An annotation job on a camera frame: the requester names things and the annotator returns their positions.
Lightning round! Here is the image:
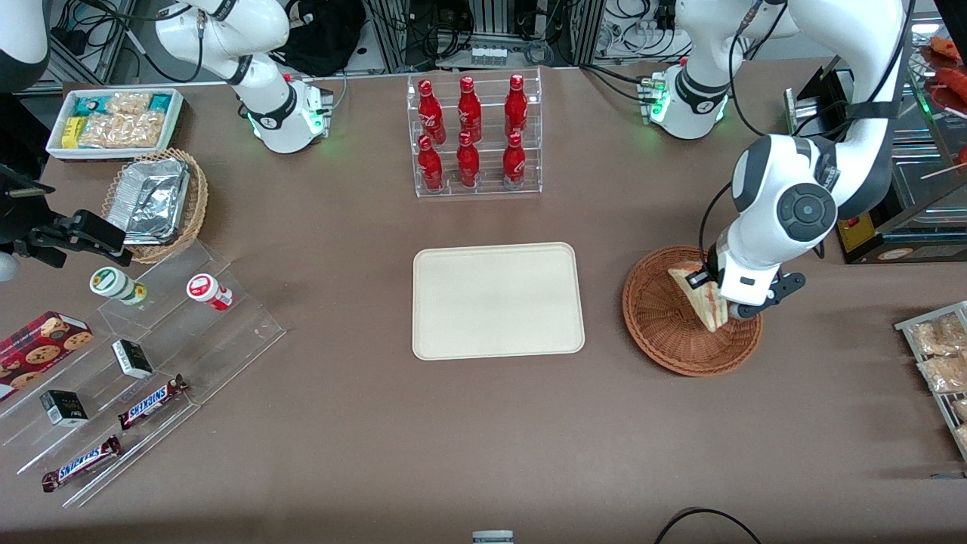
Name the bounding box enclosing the triangular sandwich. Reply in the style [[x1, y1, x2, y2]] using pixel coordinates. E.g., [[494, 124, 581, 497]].
[[668, 263, 732, 333]]

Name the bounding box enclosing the red plaid cookie box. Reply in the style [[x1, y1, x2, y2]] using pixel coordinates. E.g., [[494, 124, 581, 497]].
[[0, 311, 95, 401]]

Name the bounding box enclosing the light wicker basket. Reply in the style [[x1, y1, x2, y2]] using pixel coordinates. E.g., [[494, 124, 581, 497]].
[[100, 147, 209, 265]]

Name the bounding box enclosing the clear pastry bag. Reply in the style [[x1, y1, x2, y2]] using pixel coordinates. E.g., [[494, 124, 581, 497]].
[[918, 355, 967, 394], [910, 314, 967, 356]]

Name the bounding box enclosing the white rectangular snack bin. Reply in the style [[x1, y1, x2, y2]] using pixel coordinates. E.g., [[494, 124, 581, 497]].
[[45, 88, 184, 163]]

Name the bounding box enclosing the green lid sunflower jar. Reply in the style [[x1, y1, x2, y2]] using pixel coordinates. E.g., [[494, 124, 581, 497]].
[[89, 267, 148, 307]]

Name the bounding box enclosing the cream plastic tray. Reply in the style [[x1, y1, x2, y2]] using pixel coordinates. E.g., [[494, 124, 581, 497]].
[[412, 242, 586, 362]]

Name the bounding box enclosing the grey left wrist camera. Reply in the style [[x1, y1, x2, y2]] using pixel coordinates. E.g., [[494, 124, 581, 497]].
[[718, 261, 780, 308]]

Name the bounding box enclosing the Snickers chocolate bar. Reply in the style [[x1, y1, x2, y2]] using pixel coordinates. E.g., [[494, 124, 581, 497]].
[[42, 435, 122, 493], [119, 375, 190, 431]]

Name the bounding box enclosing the tray of packaged snacks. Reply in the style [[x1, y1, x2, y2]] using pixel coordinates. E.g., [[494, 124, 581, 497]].
[[895, 301, 967, 462]]

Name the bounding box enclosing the red lid white jar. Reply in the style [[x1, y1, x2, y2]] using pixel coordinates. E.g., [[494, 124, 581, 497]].
[[187, 274, 233, 312]]

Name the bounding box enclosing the red Coca-Cola bottle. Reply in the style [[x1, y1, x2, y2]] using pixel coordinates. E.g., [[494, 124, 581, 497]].
[[418, 79, 446, 144], [458, 76, 483, 143], [456, 132, 480, 188], [505, 74, 528, 138], [418, 136, 444, 191], [502, 132, 526, 190]]

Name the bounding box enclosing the clear cracker bag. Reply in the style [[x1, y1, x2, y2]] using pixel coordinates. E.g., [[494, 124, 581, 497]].
[[79, 112, 163, 148], [106, 92, 152, 118]]

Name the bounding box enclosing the black cable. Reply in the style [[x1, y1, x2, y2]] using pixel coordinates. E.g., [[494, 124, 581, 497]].
[[653, 508, 764, 544]]

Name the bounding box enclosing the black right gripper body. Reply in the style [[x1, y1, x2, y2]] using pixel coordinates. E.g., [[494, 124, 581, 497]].
[[0, 162, 58, 254]]

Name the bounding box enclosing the small black carton box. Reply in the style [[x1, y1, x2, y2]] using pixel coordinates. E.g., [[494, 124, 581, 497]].
[[112, 339, 154, 379], [40, 390, 89, 428]]

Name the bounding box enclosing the silver foil packet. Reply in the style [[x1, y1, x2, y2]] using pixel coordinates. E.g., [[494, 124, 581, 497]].
[[121, 224, 182, 247], [106, 157, 190, 236]]

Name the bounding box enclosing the clear acrylic bottle rack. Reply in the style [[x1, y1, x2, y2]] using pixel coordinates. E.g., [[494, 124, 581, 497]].
[[406, 68, 543, 199]]

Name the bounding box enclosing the clear acrylic stepped shelf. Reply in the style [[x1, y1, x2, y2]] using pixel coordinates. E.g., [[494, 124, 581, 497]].
[[0, 240, 286, 508]]

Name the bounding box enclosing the black food warmer yellow panel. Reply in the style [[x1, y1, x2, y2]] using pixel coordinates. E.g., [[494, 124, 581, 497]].
[[784, 30, 967, 265]]

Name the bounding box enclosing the brown wicker basket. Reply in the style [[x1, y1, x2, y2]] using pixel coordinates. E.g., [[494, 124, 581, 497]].
[[622, 246, 764, 377]]

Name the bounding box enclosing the black bag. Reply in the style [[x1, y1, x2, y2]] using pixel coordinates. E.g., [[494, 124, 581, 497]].
[[280, 0, 367, 76]]

